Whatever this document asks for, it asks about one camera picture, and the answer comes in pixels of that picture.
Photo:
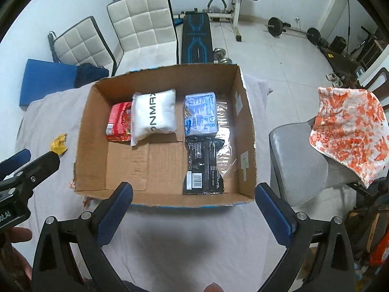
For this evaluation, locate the clear plastic bag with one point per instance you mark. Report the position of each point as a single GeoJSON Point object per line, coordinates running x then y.
{"type": "Point", "coordinates": [226, 156]}

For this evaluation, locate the floor barbell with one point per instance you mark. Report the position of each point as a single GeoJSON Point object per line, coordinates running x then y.
{"type": "Point", "coordinates": [277, 27]}

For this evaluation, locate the grey chair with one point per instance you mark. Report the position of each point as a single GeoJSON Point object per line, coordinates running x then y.
{"type": "Point", "coordinates": [299, 172]}

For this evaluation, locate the yellow snack bag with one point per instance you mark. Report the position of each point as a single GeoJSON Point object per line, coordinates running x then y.
{"type": "Point", "coordinates": [58, 146]}

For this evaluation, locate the orange floral cloth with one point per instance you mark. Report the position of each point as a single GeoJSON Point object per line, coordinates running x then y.
{"type": "Point", "coordinates": [351, 128]}

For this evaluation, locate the brown wooden chair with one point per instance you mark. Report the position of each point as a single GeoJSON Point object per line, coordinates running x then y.
{"type": "Point", "coordinates": [379, 86]}

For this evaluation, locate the black blue weight bench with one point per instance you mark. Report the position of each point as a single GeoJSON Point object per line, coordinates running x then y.
{"type": "Point", "coordinates": [197, 39]}

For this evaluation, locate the blue foam mat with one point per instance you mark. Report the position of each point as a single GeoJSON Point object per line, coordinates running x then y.
{"type": "Point", "coordinates": [42, 78]}

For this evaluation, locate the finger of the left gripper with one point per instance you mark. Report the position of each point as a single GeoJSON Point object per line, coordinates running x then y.
{"type": "Point", "coordinates": [11, 164]}
{"type": "Point", "coordinates": [34, 173]}

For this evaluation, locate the dark blue cloth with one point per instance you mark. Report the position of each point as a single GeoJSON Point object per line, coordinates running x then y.
{"type": "Point", "coordinates": [88, 73]}

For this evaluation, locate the cardboard box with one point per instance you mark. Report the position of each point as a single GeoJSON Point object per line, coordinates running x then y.
{"type": "Point", "coordinates": [156, 167]}

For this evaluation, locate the white quilted chair left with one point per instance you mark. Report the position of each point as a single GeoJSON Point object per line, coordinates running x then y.
{"type": "Point", "coordinates": [84, 43]}

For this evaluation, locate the white quilted chair right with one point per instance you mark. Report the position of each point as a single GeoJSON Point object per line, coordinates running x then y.
{"type": "Point", "coordinates": [146, 34]}

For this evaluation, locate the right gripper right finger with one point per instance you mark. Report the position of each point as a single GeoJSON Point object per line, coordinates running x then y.
{"type": "Point", "coordinates": [333, 266]}

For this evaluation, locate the blue white packet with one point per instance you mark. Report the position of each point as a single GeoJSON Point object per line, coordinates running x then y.
{"type": "Point", "coordinates": [200, 114]}

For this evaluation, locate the grey table cloth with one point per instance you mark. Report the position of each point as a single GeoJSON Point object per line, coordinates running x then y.
{"type": "Point", "coordinates": [155, 248]}

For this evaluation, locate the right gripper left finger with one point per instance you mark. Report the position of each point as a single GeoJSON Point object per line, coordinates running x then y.
{"type": "Point", "coordinates": [55, 268]}

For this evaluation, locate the white quilted chair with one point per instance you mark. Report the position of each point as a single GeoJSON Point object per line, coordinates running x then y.
{"type": "Point", "coordinates": [84, 43]}
{"type": "Point", "coordinates": [146, 34]}

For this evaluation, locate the red snack bag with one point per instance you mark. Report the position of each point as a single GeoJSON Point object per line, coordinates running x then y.
{"type": "Point", "coordinates": [119, 125]}

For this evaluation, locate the white pillow pack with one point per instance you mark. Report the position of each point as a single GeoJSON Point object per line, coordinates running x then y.
{"type": "Point", "coordinates": [152, 113]}

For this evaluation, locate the person's left hand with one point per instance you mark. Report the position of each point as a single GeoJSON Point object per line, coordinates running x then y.
{"type": "Point", "coordinates": [16, 271]}

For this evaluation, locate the chrome dumbbell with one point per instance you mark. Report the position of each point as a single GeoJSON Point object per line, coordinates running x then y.
{"type": "Point", "coordinates": [219, 55]}

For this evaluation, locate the black snack packet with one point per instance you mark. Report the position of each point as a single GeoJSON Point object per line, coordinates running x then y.
{"type": "Point", "coordinates": [202, 176]}

